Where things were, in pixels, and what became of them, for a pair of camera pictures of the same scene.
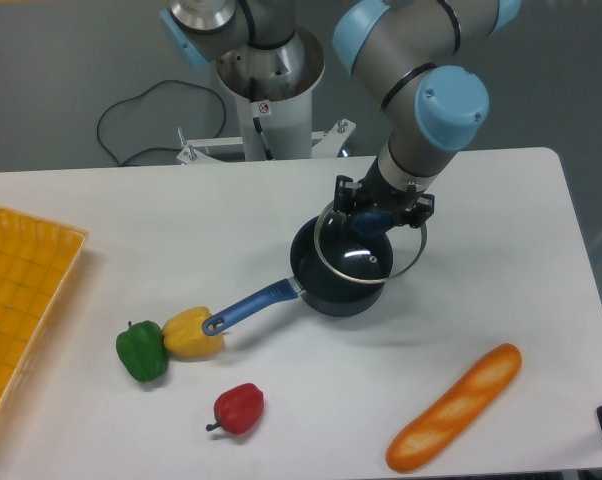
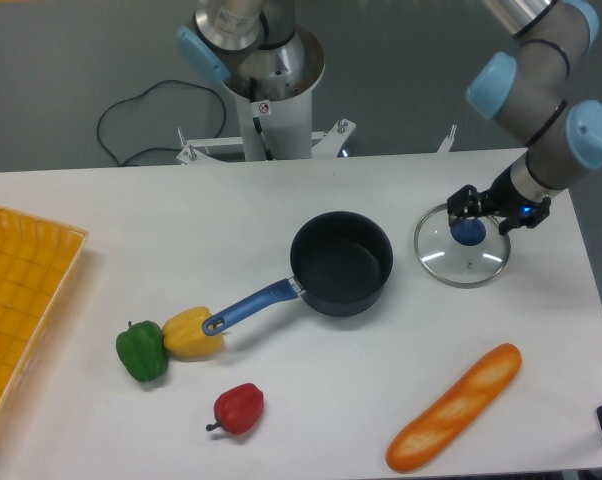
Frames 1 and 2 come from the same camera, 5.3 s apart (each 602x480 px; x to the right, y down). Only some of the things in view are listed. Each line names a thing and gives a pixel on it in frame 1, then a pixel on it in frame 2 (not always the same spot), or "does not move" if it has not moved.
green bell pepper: [142, 350] does not move
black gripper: [374, 192] to [502, 198]
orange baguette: [456, 410] does not move
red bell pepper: [238, 409] does not move
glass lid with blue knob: [367, 245] to [466, 254]
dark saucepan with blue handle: [338, 271] does not move
